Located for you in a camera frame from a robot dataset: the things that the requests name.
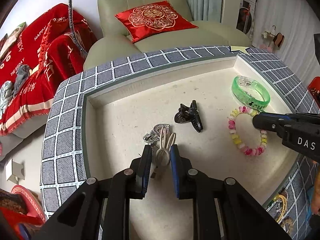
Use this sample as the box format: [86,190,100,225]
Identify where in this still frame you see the pink yellow bead bracelet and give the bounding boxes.
[227,106,268,156]

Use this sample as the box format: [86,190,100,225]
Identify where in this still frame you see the white cord hair tie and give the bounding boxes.
[150,126,177,179]

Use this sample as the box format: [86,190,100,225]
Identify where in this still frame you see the grey jewelry tray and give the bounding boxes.
[81,55,301,240]

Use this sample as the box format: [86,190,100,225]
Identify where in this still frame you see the green translucent bangle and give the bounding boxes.
[232,75,271,112]

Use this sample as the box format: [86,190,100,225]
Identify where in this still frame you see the yellow star sticker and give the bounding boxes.
[230,46,250,54]

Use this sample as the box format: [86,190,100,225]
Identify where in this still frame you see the black hair claw clip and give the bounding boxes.
[174,100,203,133]

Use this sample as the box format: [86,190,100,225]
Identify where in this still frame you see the small silver charm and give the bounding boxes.
[143,124,170,145]

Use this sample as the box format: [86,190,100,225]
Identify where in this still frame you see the white washing machine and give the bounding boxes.
[236,0,257,38]

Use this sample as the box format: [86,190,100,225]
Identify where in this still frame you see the grey crumpled clothes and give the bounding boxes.
[0,64,30,116]

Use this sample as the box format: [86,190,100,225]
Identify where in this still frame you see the red embroidered cushion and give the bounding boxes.
[115,1,197,43]

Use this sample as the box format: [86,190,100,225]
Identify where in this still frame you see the red bed blanket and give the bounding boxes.
[1,3,85,136]

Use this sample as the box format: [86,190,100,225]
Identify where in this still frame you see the yellow cord bracelet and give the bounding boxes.
[268,193,290,224]

